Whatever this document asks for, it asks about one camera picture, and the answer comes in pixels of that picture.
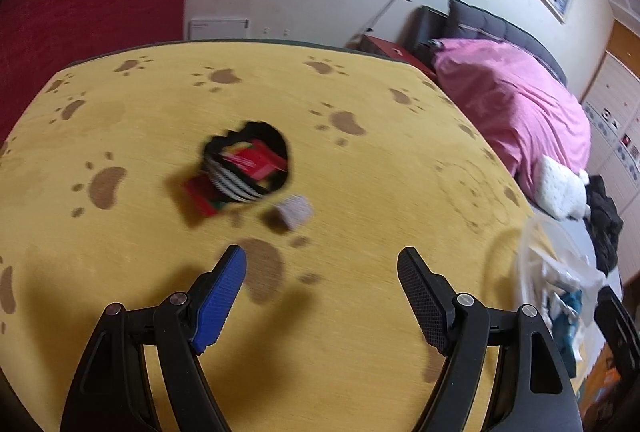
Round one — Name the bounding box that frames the dark clothes pile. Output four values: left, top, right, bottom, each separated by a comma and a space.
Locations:
585, 174, 625, 275

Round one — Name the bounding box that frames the blue sock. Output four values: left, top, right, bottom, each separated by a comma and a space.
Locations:
550, 289, 583, 348

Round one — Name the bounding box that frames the pink dotted duvet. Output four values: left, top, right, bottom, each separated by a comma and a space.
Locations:
432, 38, 592, 198

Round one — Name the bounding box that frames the red cardboard box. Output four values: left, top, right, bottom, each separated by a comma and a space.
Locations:
361, 33, 436, 80

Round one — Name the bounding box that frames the small grey block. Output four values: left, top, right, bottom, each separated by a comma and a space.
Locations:
274, 194, 315, 233

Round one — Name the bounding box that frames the grey pillow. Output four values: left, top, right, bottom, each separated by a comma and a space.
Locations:
447, 0, 568, 85

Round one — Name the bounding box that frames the red green packet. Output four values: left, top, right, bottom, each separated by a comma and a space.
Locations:
181, 172, 226, 218

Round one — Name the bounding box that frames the black sock with white stripes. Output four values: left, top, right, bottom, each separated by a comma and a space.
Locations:
202, 121, 293, 208

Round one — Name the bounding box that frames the clear plastic bowl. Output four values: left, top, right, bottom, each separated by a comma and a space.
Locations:
517, 214, 606, 383

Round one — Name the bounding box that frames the white patterned pillow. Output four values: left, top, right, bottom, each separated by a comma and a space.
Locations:
532, 155, 591, 219

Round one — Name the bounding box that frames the wooden wardrobe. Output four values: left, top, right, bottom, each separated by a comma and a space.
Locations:
580, 19, 640, 273

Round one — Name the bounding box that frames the red snack packet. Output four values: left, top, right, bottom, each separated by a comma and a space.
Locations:
222, 139, 281, 183

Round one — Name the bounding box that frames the dark bed headboard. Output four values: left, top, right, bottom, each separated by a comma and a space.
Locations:
415, 4, 451, 63

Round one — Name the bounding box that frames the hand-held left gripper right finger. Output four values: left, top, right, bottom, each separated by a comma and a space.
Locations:
397, 247, 583, 432

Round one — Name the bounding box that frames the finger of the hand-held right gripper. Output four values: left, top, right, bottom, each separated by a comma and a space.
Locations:
595, 286, 640, 383

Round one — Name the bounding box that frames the white wall vent panel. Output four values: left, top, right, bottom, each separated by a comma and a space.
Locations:
189, 18, 250, 40

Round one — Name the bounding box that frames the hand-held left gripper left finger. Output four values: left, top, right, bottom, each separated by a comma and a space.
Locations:
60, 244, 248, 432

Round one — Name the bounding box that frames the grey mattress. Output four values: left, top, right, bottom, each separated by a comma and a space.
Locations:
530, 207, 626, 293

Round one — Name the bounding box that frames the yellow paw print blanket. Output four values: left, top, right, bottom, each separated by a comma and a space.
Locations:
0, 39, 591, 432

